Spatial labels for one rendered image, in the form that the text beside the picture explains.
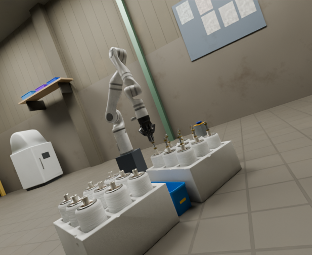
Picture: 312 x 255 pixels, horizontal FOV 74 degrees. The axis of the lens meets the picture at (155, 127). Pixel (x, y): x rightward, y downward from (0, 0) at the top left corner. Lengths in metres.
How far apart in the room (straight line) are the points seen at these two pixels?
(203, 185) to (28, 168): 4.43
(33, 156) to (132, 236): 4.23
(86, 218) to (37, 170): 4.20
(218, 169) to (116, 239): 0.63
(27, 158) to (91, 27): 2.97
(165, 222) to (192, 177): 0.24
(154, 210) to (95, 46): 3.95
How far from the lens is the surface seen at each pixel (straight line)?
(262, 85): 3.57
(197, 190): 1.05
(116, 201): 0.84
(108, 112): 1.47
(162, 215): 0.93
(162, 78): 3.78
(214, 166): 1.14
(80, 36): 4.79
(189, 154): 1.06
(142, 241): 0.88
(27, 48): 5.86
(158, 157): 1.24
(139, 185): 0.89
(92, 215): 0.80
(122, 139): 1.47
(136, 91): 1.25
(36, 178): 5.07
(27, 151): 5.03
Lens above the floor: 0.45
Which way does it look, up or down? 2 degrees down
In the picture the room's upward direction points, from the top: 21 degrees counter-clockwise
